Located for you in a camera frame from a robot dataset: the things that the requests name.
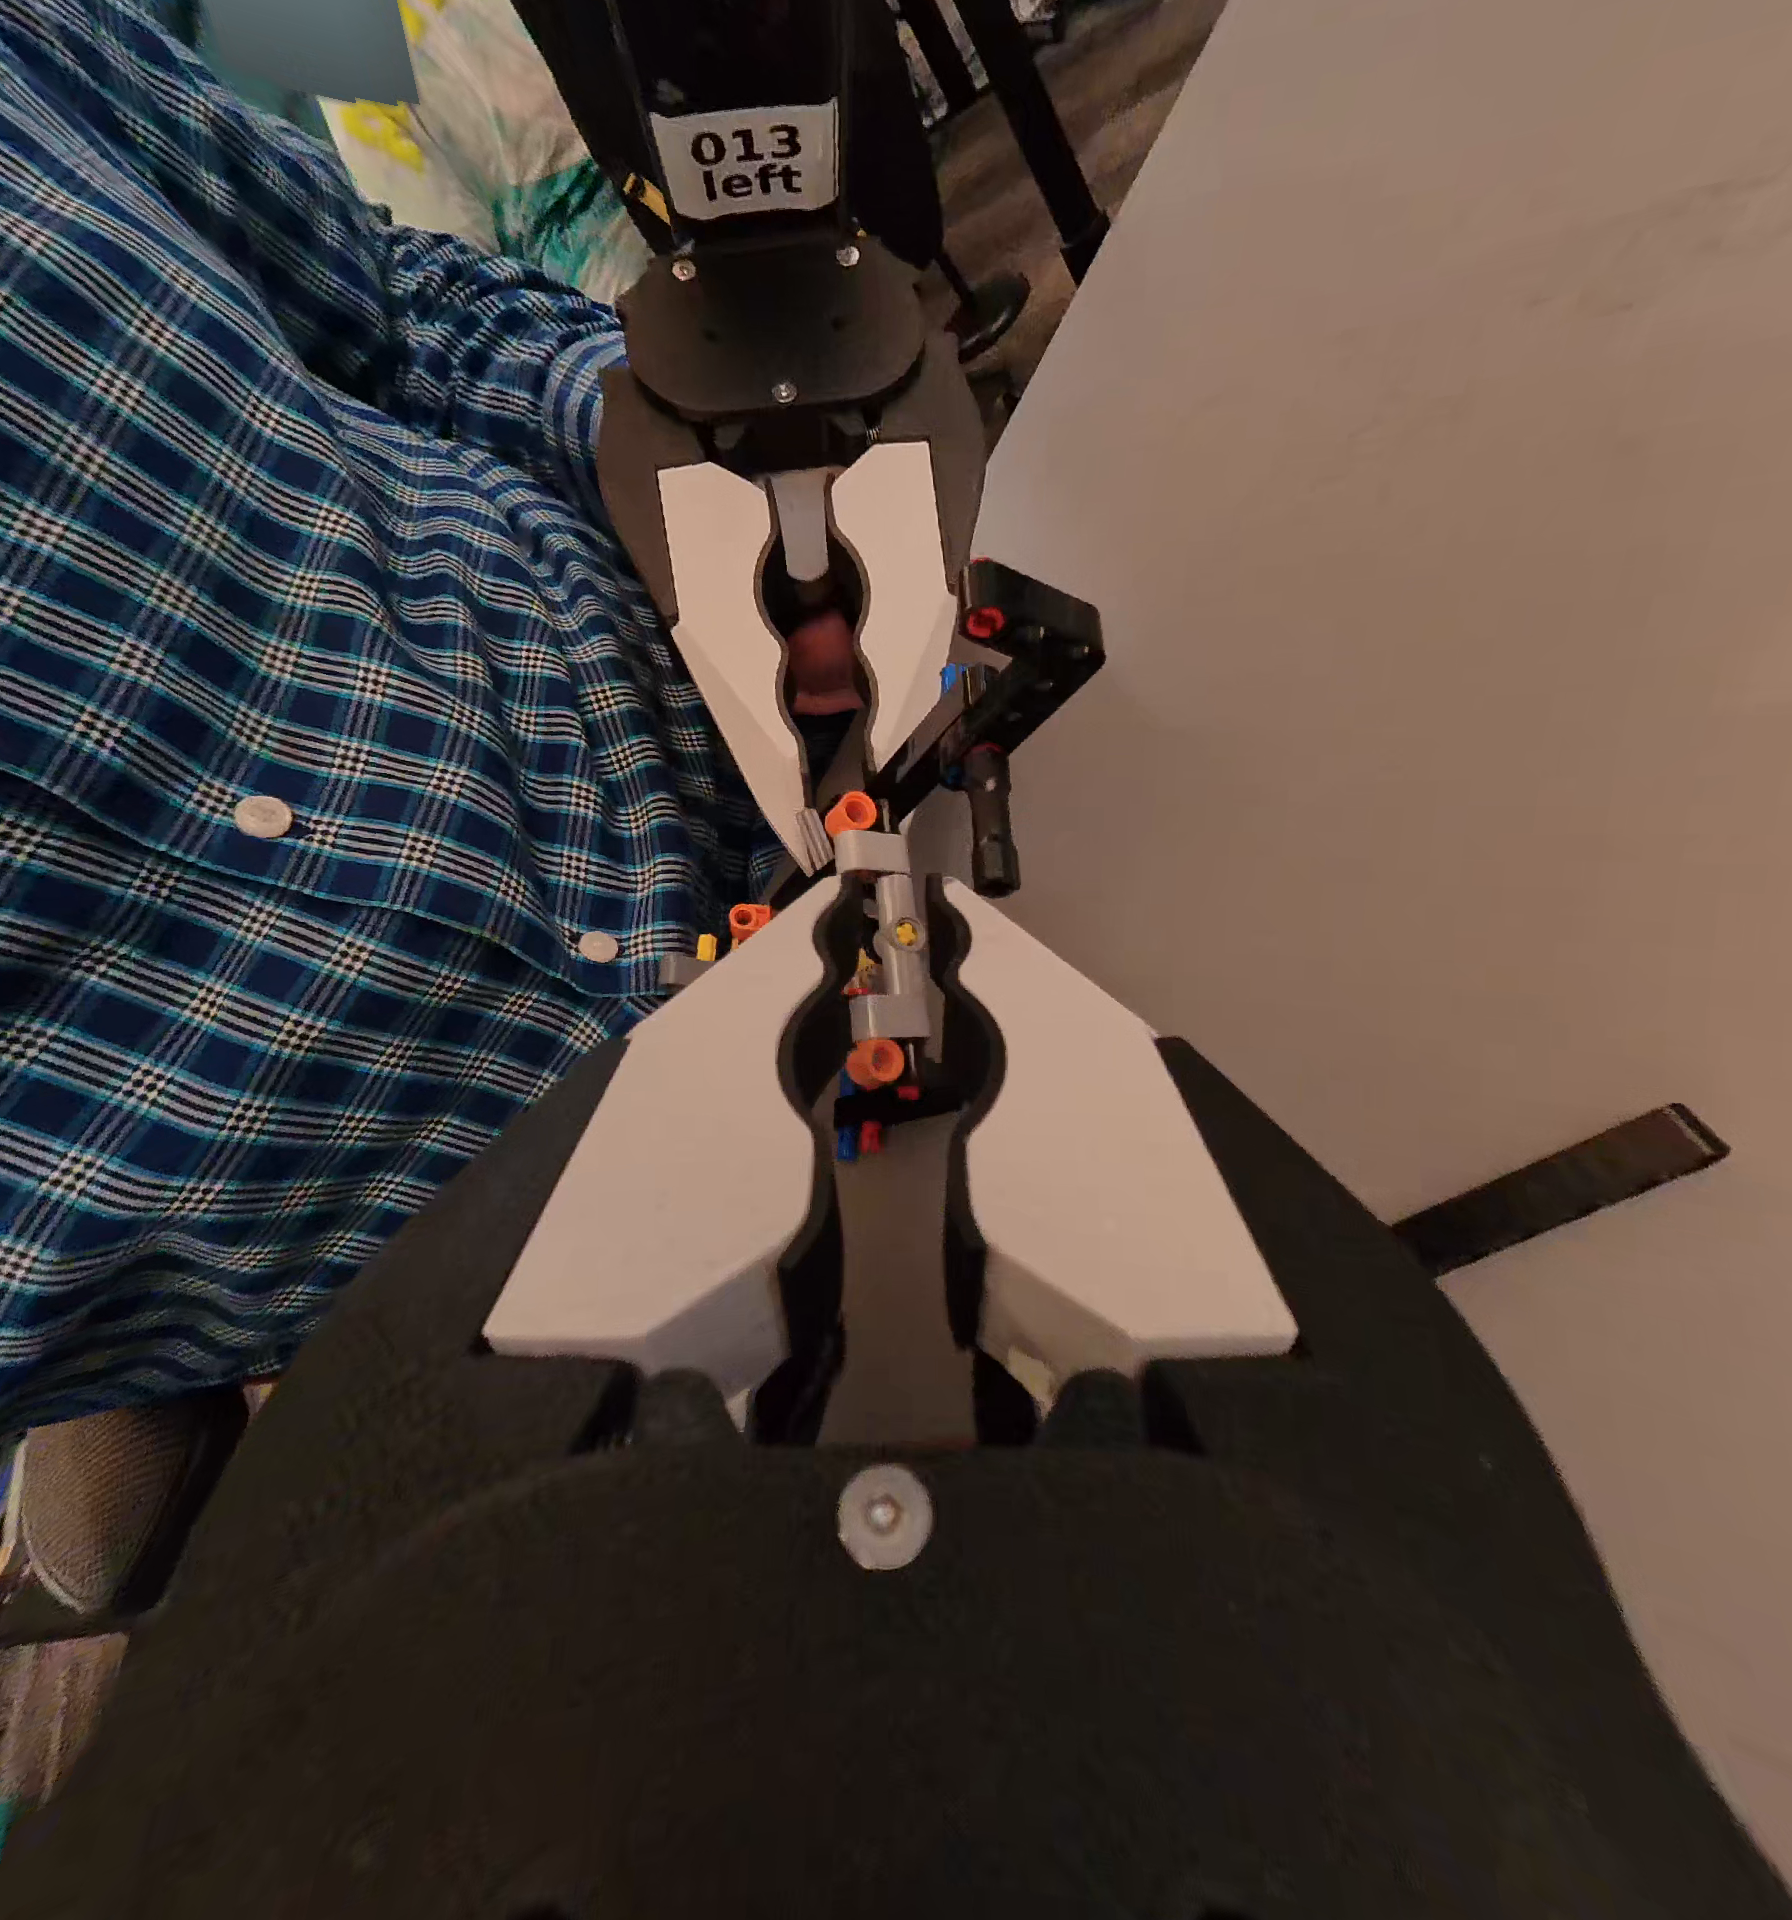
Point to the person's grey shoe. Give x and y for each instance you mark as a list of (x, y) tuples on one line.
[(102, 1499)]

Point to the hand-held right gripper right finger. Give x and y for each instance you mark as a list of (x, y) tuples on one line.
[(1135, 1186)]

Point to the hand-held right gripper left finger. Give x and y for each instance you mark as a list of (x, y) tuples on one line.
[(640, 1186)]

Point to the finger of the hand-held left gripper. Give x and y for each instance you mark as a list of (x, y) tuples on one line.
[(709, 570), (905, 570)]

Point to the grey orange-ended lego link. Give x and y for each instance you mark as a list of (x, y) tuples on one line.
[(883, 856)]

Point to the floral printed bag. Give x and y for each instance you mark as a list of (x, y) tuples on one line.
[(492, 134)]

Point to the black chair base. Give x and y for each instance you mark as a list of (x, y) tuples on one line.
[(997, 308)]

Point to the person's left forearm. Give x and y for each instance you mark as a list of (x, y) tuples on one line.
[(505, 359)]

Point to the black lego chassis assembly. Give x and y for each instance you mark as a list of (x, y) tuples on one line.
[(1045, 645)]

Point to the person's left hand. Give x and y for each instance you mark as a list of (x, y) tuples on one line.
[(822, 662)]

